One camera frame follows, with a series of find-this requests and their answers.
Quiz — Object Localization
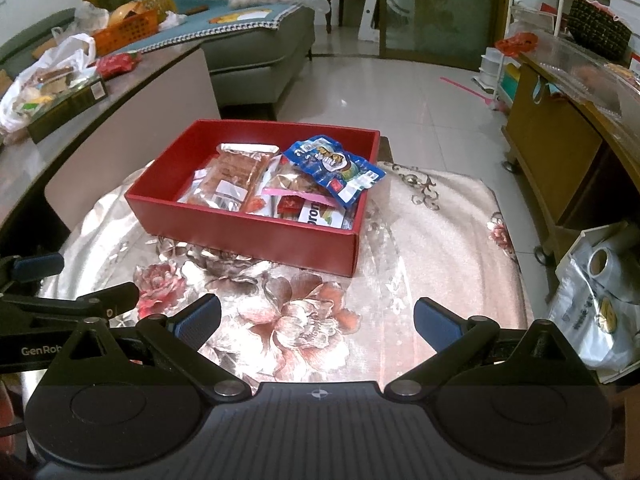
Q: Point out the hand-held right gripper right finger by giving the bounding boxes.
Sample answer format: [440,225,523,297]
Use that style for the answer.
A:
[383,296,587,404]

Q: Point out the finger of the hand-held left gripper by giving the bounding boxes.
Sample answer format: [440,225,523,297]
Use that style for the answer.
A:
[0,253,67,292]
[0,281,142,329]

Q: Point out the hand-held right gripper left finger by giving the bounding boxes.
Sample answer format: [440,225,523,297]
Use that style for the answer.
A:
[54,293,252,404]

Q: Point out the red cardboard box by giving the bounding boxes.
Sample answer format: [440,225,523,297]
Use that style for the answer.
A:
[124,119,382,278]

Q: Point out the orange transparent snack packet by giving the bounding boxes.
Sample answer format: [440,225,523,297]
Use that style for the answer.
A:
[177,142,281,216]

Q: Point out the white wafer packet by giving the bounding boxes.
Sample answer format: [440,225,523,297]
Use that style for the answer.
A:
[299,200,357,231]

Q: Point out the blue snack packet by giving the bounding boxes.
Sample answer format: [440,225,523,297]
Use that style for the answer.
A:
[282,135,388,207]

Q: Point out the grey printed plastic bag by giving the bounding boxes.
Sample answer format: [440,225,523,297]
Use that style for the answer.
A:
[547,245,640,369]

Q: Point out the dark box with barcode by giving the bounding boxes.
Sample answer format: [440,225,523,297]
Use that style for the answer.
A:
[27,77,109,144]

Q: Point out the grey coffee table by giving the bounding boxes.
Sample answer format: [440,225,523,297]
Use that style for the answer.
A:
[0,42,222,261]

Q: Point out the clear film roll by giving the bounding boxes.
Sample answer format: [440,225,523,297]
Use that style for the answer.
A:
[587,236,637,282]

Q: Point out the wooden cabinet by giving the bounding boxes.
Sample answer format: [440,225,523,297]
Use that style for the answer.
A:
[502,50,640,267]

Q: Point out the red crinkled packet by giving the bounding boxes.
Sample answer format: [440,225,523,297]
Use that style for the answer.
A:
[95,52,142,79]

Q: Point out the orange plastic basket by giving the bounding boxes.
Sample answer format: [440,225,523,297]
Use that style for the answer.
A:
[92,0,179,57]

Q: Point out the teal storage bin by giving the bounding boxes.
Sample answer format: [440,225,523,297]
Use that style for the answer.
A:
[500,62,522,104]

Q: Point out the crumpled white plastic bag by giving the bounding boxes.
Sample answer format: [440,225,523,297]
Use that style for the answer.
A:
[75,0,112,32]

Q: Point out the white stacked containers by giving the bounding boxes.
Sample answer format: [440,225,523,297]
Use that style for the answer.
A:
[480,47,504,92]

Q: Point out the grey sofa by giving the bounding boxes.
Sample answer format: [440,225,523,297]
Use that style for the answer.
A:
[197,0,317,122]

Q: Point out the yellow plastic bowl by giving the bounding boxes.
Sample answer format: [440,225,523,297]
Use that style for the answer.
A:
[110,2,147,24]

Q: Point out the clear plastic tray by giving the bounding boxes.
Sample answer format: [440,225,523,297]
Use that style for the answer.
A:
[520,35,640,117]

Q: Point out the red paper decoration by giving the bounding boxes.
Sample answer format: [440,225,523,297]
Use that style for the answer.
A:
[494,32,539,59]

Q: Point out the teal sofa cover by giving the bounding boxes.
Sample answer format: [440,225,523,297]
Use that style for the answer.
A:
[125,0,307,56]

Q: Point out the white perforated board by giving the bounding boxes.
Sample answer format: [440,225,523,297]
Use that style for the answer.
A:
[357,0,387,44]

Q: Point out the glass sliding door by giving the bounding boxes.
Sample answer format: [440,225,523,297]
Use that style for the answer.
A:
[377,0,512,69]

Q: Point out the clear plastic bag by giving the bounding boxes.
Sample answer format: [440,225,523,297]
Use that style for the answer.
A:
[230,0,332,17]

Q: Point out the dark woven basket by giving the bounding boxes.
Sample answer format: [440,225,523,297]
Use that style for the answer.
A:
[567,0,634,62]

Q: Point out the white wire rack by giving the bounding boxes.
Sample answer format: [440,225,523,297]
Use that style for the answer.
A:
[495,0,572,107]

